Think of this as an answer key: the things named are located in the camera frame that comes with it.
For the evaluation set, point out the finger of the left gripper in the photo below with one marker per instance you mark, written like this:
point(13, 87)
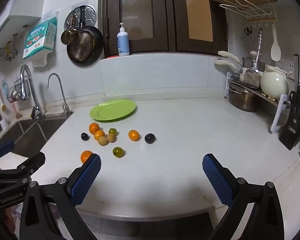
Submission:
point(6, 148)
point(29, 166)

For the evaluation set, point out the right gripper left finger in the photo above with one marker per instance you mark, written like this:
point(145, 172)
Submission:
point(37, 221)

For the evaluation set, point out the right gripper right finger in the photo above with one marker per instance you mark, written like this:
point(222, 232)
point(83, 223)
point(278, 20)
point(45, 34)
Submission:
point(265, 220)

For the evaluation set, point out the large orange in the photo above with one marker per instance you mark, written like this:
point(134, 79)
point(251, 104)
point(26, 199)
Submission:
point(85, 155)

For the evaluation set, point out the dark plum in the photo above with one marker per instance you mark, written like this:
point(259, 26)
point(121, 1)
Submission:
point(85, 136)
point(150, 138)

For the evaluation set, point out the tan longan fruit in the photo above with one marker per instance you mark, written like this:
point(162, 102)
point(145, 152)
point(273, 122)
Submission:
point(102, 141)
point(111, 137)

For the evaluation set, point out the green tomato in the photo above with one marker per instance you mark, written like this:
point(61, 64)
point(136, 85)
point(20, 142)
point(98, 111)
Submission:
point(118, 152)
point(112, 131)

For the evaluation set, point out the small orange mandarin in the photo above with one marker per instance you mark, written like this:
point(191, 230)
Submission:
point(98, 134)

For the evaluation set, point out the orange mandarin top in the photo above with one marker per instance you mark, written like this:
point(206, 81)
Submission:
point(93, 128)

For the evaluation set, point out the tall chrome kitchen faucet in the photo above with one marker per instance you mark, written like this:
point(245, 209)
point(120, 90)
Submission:
point(37, 112)

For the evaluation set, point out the stainless steel sink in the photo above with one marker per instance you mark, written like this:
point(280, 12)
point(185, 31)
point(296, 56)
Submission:
point(29, 136)

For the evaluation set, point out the slim gooseneck faucet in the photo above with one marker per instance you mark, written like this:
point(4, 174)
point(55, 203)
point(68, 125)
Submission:
point(66, 109)

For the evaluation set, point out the green plate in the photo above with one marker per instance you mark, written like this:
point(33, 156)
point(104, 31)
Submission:
point(112, 110)

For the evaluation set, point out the black knife block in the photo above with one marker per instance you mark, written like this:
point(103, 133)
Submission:
point(290, 134)

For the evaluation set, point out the white dish rack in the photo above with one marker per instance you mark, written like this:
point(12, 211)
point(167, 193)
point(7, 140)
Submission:
point(280, 105)

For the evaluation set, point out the stainless steel pot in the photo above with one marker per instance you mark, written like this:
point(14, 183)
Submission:
point(243, 99)

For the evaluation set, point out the green white paper box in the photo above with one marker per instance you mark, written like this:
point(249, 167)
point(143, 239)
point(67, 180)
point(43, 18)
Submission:
point(40, 39)

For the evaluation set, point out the perforated metal strainer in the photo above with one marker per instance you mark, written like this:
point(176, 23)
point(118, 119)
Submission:
point(82, 48)

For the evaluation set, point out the black frying pan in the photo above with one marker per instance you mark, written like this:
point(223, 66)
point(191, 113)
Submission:
point(98, 47)

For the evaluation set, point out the white ceramic teapot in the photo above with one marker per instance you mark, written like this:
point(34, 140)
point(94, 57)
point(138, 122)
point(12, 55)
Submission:
point(274, 82)

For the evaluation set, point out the metal skimmer ladle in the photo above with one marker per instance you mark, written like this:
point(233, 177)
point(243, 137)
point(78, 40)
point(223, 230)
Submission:
point(252, 76)

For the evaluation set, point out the white blue pump bottle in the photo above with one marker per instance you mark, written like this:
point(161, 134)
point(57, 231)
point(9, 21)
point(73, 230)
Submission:
point(123, 41)

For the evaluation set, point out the round metal steamer rack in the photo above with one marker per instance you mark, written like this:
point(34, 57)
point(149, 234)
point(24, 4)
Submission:
point(84, 15)

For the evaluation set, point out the white rice paddle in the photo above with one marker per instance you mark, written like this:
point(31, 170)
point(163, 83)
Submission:
point(275, 51)

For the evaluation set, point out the black scissors on hook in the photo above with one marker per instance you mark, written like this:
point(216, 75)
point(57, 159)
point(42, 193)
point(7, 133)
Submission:
point(248, 31)

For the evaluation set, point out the black wire sink basket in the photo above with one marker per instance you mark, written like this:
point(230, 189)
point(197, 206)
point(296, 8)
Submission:
point(14, 92)

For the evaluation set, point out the cream pan handle lower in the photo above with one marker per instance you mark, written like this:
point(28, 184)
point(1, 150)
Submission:
point(226, 63)

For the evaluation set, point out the cream pan handle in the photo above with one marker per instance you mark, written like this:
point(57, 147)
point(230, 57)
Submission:
point(229, 55)
point(226, 63)

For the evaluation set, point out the cream pan handle upper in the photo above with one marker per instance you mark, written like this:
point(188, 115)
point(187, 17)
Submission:
point(229, 55)

